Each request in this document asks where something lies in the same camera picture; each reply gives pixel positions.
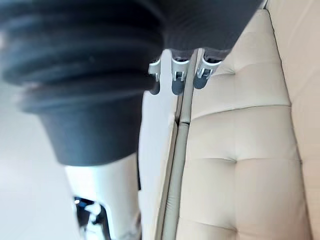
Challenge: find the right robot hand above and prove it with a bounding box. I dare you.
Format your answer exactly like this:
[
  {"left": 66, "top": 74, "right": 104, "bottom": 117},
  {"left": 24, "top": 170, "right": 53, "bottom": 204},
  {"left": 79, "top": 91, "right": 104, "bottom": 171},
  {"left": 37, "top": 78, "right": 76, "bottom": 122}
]
[{"left": 0, "top": 0, "right": 264, "bottom": 240}]

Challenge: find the beige tufted leather seat cushion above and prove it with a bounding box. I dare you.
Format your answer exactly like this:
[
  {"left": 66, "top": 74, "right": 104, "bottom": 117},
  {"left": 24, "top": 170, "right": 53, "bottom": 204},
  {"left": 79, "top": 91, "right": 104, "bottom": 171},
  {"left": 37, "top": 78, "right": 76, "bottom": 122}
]
[
  {"left": 153, "top": 104, "right": 315, "bottom": 240},
  {"left": 174, "top": 8, "right": 292, "bottom": 124}
]

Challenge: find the beige leather sofa backrest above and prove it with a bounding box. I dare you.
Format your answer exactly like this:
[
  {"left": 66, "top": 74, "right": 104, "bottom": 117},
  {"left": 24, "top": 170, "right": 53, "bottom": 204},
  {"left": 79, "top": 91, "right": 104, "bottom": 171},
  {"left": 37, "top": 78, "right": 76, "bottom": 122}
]
[{"left": 263, "top": 0, "right": 320, "bottom": 240}]

